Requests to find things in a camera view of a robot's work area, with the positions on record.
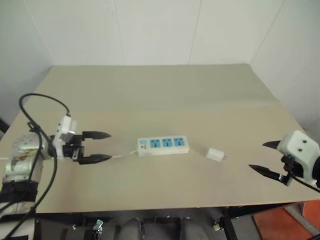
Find white plug adapter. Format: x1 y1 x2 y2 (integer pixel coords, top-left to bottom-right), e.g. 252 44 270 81
205 147 229 163

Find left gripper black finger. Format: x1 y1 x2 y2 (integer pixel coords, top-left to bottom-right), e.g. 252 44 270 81
79 154 112 166
82 130 112 141

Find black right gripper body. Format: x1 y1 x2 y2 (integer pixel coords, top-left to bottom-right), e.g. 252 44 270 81
279 154 305 186

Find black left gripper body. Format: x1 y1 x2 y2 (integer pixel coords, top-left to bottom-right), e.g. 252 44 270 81
62 134 86 165

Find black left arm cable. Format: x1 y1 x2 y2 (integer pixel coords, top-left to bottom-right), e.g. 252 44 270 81
0 93 73 240

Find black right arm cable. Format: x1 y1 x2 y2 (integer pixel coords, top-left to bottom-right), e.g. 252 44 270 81
289 174 320 194

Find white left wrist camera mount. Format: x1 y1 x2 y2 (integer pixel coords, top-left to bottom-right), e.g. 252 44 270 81
53 115 79 159

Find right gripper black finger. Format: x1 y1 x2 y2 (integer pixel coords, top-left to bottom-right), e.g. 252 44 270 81
248 163 286 183
262 140 282 151

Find black table frame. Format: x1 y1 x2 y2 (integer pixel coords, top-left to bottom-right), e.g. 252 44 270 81
33 202 303 240

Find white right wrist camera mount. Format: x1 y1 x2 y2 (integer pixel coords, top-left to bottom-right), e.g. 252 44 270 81
276 130 320 186

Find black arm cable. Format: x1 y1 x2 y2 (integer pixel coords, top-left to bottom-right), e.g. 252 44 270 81
0 93 73 240
289 174 320 194

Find white power strip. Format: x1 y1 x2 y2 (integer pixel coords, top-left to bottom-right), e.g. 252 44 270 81
137 135 191 158

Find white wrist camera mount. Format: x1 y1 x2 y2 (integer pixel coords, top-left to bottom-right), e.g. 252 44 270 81
53 115 79 159
276 130 320 186

